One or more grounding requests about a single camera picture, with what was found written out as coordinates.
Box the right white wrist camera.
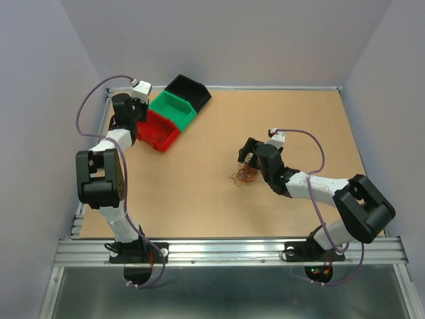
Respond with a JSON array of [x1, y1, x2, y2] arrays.
[[266, 128, 286, 149]]

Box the aluminium mounting rail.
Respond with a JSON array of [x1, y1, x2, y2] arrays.
[[53, 237, 408, 267]]

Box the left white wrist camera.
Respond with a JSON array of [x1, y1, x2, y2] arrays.
[[131, 79, 152, 104]]

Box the red plastic bin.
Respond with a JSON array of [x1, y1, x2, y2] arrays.
[[137, 110, 181, 153]]

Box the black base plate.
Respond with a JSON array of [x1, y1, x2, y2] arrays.
[[280, 241, 345, 263], [104, 241, 162, 265]]

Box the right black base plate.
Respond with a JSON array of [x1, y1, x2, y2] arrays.
[[280, 241, 345, 263]]

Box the green plastic bin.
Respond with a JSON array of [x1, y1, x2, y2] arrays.
[[149, 90, 197, 132]]

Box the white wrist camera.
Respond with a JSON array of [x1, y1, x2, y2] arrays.
[[131, 79, 152, 104], [266, 128, 286, 149]]

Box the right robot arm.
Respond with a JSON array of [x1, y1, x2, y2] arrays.
[[238, 138, 396, 259]]

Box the cable bundle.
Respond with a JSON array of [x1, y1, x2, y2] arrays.
[[227, 156, 262, 189]]

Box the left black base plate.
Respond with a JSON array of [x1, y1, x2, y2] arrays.
[[104, 241, 162, 265]]

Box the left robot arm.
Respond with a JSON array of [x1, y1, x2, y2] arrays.
[[76, 93, 149, 263]]

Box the black plastic bin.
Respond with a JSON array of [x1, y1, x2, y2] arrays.
[[165, 74, 212, 113]]

